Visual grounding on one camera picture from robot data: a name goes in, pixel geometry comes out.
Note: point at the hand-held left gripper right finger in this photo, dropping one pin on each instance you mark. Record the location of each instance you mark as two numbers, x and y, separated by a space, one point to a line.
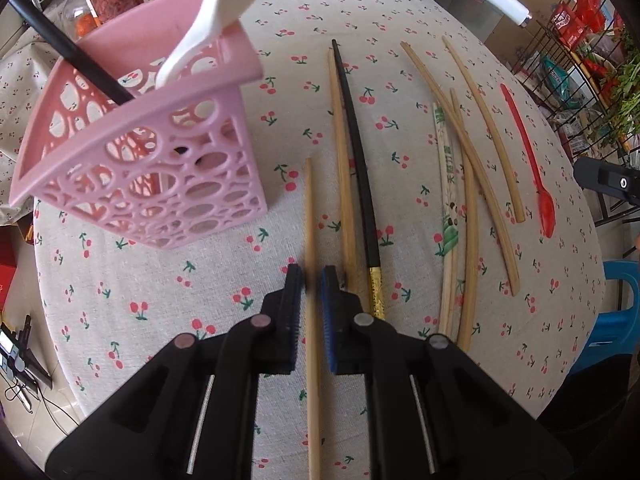
330 325

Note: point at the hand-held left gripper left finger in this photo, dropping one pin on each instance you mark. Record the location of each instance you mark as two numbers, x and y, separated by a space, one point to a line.
293 310

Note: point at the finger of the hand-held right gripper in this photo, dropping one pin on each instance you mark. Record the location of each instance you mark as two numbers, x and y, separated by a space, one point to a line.
605 180

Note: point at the red plastic spoon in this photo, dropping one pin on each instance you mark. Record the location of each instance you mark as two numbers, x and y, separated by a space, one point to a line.
545 210

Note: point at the light wooden chopstick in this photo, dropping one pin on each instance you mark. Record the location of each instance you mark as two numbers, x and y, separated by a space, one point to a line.
310 210
345 185

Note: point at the thin bamboo chopstick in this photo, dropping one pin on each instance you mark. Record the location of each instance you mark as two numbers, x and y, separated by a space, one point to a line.
492 205
495 130
471 240

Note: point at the paper-wrapped bamboo chopsticks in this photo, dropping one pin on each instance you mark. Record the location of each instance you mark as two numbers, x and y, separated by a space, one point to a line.
444 170

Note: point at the black chopstick with gold end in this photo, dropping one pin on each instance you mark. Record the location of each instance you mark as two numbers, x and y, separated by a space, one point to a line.
357 150

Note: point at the pink perforated plastic basket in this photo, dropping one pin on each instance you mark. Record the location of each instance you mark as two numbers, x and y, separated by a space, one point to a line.
210 125

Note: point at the green leafy vegetables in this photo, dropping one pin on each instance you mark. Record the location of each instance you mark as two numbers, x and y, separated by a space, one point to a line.
625 95

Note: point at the cherry print tablecloth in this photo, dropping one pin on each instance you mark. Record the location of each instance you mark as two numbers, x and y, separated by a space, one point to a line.
400 260

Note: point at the blue plastic stool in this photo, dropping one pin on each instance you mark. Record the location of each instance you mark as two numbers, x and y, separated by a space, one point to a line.
610 330

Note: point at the red snack packet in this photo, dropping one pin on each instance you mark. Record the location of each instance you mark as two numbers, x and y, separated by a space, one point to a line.
565 22

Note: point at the cardboard box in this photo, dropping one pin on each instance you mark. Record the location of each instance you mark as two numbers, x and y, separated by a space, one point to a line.
530 5

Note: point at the red box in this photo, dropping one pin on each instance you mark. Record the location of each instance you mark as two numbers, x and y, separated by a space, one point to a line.
6 270

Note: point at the plain black chopstick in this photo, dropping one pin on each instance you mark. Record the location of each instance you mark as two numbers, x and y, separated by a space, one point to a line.
60 42

